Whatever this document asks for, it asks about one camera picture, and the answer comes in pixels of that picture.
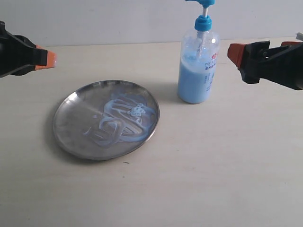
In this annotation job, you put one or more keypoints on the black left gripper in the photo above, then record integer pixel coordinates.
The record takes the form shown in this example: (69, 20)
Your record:
(11, 54)

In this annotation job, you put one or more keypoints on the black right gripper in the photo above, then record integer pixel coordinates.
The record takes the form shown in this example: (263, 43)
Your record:
(282, 65)

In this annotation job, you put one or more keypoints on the blue pump lotion bottle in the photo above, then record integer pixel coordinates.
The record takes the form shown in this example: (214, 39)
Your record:
(198, 56)

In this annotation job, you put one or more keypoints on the blue soap smear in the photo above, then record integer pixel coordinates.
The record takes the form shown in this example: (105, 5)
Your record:
(124, 118)

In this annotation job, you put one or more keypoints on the round stainless steel plate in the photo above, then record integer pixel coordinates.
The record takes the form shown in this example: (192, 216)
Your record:
(74, 116)

